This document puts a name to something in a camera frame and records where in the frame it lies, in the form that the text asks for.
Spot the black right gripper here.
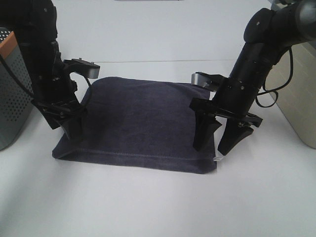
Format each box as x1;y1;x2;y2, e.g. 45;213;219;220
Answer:
190;98;262;155

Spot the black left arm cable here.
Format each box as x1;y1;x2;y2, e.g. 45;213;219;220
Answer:
0;53;35;97

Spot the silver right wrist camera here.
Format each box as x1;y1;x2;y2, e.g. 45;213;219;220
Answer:
191;72;226;92

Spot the grey perforated basket orange rim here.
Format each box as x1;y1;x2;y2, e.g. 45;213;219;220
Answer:
0;27;33;150

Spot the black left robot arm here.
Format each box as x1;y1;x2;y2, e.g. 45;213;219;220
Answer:
0;0;86;139

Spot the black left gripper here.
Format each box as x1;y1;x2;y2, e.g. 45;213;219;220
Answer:
31;99;86;141

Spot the beige bin grey rim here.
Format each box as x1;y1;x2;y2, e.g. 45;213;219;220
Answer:
260;0;316;149

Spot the dark navy towel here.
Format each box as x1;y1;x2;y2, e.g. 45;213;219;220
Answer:
52;77;217;174

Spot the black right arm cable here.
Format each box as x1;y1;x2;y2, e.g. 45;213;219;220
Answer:
255;45;294;108

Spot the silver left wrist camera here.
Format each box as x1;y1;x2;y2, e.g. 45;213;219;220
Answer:
63;58;100;79

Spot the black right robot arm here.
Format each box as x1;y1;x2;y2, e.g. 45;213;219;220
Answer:
190;0;316;155

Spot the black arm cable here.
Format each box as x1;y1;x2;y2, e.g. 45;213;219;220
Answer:
255;45;294;108
0;53;35;97

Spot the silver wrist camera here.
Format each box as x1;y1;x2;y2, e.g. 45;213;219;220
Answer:
63;58;100;79
191;72;226;92

